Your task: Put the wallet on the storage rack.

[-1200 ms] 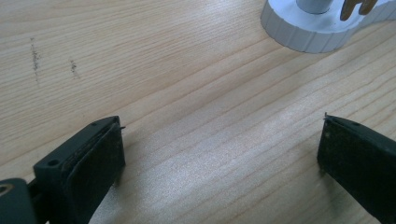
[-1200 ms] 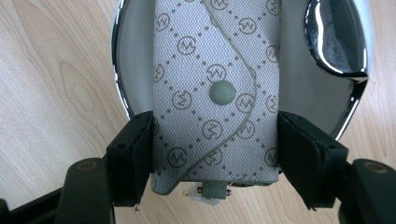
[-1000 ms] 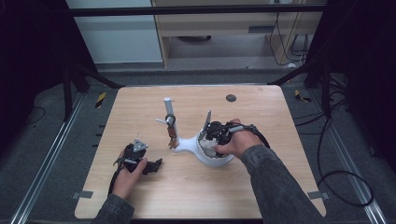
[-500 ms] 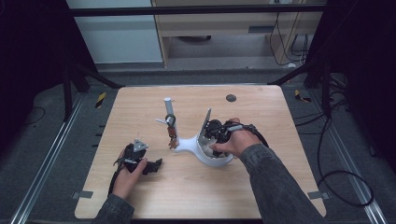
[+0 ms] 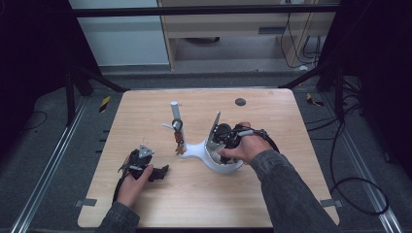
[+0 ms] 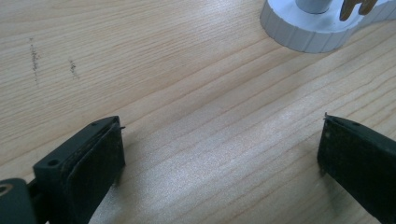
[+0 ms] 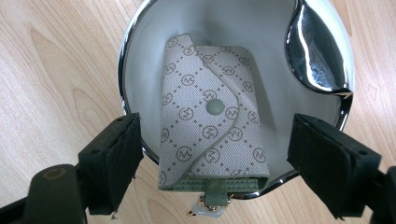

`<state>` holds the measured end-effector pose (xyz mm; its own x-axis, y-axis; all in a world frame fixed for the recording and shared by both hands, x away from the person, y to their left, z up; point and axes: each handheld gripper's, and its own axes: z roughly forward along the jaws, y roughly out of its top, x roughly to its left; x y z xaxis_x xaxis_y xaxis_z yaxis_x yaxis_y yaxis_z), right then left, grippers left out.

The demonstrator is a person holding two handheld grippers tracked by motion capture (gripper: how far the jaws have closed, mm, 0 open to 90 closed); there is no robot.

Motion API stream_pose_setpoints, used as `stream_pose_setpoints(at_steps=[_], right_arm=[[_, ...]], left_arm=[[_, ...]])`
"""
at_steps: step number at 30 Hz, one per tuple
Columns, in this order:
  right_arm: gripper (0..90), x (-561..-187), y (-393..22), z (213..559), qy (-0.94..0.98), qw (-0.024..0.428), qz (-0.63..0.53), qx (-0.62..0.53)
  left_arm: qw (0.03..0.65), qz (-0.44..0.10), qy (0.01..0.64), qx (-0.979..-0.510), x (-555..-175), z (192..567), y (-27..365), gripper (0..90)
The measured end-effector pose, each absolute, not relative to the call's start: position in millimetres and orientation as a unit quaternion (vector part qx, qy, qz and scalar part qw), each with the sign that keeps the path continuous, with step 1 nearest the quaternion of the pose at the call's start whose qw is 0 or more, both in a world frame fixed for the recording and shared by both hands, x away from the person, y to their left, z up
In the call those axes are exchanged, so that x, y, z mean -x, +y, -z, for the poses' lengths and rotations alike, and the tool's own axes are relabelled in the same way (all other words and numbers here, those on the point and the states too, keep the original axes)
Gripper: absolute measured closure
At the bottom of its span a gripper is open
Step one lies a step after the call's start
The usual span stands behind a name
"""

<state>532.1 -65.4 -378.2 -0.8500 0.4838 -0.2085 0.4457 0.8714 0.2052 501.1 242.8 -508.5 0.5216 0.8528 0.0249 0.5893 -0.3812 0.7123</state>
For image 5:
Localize black cables under desk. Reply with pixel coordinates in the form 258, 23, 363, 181
279, 3, 325, 70

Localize metal floor rail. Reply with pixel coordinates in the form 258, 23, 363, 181
320, 93, 404, 233
9, 96, 89, 233

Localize thin black floor cable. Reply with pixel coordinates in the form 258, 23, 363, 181
18, 110, 49, 132

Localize grey table bracket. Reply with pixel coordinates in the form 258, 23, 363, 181
320, 198, 344, 209
75, 198, 98, 208

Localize person's right hand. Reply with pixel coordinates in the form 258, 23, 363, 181
217, 121, 273, 166

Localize right hand-held gripper cable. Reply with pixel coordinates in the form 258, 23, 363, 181
237, 128, 282, 153

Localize dark curtain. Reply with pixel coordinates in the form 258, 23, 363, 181
324, 0, 412, 179
0, 0, 81, 153

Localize black metal stand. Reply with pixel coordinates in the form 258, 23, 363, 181
62, 61, 130, 128
278, 61, 367, 124

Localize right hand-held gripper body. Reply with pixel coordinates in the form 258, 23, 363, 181
205, 111, 244, 164

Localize person's left hand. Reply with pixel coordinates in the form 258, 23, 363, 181
116, 164, 155, 209

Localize keychain with brown charms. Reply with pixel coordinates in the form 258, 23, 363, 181
171, 117, 187, 156

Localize left hand-held gripper cable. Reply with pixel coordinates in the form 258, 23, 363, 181
112, 163, 131, 206

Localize white cabinet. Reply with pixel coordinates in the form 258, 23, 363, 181
68, 0, 170, 67

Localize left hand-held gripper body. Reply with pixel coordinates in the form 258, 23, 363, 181
120, 144, 155, 180

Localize light wooden desk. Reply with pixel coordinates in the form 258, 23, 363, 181
157, 0, 341, 71

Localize yellow and black tape strip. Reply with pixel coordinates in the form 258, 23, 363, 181
98, 95, 112, 114
305, 92, 326, 108

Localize black horizontal bar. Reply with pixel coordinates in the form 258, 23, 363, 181
69, 5, 341, 18

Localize hand-held gripper cable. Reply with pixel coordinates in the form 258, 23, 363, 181
112, 163, 131, 206
237, 128, 282, 153

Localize white stand with tray base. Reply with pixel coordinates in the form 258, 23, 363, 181
161, 100, 245, 175

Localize long black floor cable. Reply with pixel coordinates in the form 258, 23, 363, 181
305, 110, 391, 216

